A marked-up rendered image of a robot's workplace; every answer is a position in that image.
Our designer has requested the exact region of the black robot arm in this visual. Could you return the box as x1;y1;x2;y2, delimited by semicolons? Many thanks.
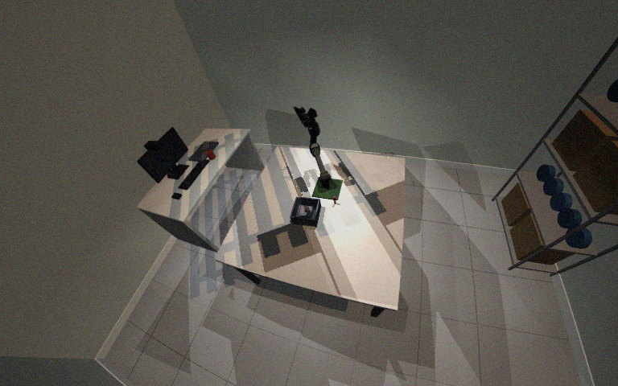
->
306;108;331;188

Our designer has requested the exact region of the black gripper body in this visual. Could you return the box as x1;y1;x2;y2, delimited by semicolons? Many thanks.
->
299;108;314;128

